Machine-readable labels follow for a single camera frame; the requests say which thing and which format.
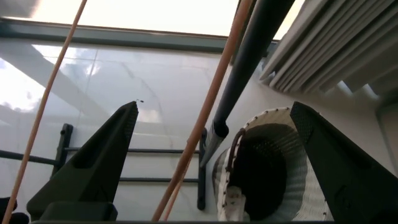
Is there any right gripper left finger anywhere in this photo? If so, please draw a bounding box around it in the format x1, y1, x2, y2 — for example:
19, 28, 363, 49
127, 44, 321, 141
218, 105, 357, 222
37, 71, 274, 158
26, 100, 139, 222

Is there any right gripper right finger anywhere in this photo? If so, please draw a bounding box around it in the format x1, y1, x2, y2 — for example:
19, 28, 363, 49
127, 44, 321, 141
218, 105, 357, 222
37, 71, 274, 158
289, 101, 398, 224

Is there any cream printed garment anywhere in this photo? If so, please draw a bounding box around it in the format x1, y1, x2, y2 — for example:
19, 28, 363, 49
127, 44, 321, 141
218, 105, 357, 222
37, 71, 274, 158
221, 185, 247, 223

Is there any pink clothes hanger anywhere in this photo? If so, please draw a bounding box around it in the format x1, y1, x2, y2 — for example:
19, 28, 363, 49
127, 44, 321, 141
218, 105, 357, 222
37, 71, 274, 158
151, 0, 255, 223
1, 0, 89, 224

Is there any white laundry basket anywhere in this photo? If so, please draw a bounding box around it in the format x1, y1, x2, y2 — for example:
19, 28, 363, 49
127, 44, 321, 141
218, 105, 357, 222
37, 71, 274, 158
211, 107, 335, 223

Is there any black clothes rack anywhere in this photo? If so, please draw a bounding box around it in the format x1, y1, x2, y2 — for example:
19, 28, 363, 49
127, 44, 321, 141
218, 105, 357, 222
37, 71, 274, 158
0, 0, 297, 211

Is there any window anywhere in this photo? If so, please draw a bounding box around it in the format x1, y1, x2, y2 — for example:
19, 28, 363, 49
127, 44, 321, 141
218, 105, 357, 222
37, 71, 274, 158
0, 0, 307, 66

